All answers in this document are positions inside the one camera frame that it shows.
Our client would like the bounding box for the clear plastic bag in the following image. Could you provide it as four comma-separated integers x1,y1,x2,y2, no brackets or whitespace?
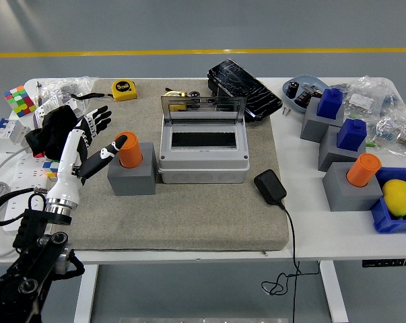
37,76,99,102

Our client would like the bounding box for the small white plastic module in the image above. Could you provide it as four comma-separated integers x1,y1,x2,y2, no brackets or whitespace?
70,97,89,118

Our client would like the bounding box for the white power strip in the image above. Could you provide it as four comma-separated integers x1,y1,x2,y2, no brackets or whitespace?
2,154,61,233

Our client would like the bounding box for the dark red capacitor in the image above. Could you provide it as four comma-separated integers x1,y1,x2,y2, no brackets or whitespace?
294,89,313,108

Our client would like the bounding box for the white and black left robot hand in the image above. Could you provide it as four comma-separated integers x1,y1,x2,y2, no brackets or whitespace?
46,105,129,207

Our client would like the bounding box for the white printed packet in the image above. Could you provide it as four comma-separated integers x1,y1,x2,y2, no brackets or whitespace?
32,92,89,129

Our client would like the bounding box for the black cloth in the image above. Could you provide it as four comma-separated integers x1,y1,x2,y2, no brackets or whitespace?
24,104,89,159

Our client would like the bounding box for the transparent hinged box lid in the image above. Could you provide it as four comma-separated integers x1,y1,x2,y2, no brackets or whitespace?
160,95,247,124

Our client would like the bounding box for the grey electrical junction box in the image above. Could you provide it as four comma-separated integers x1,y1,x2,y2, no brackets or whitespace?
158,116,250,184

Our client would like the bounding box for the clear bag of small parts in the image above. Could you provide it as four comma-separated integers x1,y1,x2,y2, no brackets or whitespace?
330,75,401,118
366,114,406,162

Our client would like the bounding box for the yellow lemon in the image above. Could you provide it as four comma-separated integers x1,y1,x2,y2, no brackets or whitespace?
381,179,406,217

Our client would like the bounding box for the black adapter cord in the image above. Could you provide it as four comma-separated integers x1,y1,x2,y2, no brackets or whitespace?
261,200,321,323

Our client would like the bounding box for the grey-brown fabric mat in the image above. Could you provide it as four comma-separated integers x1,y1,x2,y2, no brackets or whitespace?
50,77,290,252

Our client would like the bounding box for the white circuit breaker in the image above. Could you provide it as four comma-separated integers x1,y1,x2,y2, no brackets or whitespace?
0,117,30,154

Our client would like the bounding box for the grey holder block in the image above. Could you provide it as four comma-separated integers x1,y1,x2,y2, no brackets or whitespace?
318,124,368,172
300,96,345,142
322,161,384,213

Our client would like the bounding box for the blue-grey dish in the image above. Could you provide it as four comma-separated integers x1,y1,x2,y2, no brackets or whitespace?
282,74,331,114

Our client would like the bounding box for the black table control panel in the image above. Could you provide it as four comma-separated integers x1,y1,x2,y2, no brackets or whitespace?
362,258,406,268

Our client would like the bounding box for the colourful puzzle cube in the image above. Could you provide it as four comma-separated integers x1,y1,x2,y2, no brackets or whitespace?
42,160,61,180
3,85,36,118

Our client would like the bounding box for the blue plastic bin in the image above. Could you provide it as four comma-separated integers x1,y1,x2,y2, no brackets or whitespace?
370,167,406,234

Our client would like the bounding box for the black power adapter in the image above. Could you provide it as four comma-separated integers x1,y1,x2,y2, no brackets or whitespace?
253,169,287,207

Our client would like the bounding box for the yellow square tape measure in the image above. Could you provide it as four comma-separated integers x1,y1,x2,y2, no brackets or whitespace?
70,79,139,102

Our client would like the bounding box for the grey block with round hole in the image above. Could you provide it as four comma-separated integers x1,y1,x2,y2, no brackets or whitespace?
107,141,158,196

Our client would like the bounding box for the white table leg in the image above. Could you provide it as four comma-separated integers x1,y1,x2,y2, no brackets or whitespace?
73,264,99,323
318,260,349,323

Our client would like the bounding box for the orange cylinder battery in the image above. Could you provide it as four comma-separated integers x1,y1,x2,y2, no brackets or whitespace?
345,153,382,188
114,131,143,168

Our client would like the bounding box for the small metal part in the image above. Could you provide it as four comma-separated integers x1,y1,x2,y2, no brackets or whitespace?
302,83,325,98

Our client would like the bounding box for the blue plastic block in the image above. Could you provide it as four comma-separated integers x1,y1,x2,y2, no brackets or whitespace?
336,118,368,151
316,87,344,119

